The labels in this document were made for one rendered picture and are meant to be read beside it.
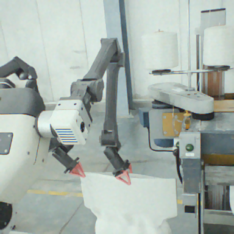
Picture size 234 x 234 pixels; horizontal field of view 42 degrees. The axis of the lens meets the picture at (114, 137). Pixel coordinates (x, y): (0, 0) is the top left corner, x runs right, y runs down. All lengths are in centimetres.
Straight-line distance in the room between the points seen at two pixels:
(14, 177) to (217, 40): 96
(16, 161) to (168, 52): 80
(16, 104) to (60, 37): 601
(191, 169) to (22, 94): 69
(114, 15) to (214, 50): 479
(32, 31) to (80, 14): 123
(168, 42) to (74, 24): 555
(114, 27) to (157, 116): 461
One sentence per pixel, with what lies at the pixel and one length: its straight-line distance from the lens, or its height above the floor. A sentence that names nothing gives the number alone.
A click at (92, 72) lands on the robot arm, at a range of 119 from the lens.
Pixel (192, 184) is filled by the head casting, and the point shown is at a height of 111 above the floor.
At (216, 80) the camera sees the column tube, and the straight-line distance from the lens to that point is 162.
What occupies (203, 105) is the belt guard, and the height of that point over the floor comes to 140.
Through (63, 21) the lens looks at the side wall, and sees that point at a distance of 696.
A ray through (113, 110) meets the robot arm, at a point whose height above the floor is 137.
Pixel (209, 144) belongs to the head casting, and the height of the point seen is 128.
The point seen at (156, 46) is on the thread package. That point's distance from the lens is 139.
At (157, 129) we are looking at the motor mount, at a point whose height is 121.
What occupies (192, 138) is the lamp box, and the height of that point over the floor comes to 132.
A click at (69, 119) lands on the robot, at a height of 148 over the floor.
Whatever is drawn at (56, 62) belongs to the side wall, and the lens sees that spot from 712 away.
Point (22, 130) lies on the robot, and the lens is 100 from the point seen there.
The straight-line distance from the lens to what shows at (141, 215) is 154.
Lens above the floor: 172
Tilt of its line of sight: 19 degrees down
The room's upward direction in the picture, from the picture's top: 6 degrees counter-clockwise
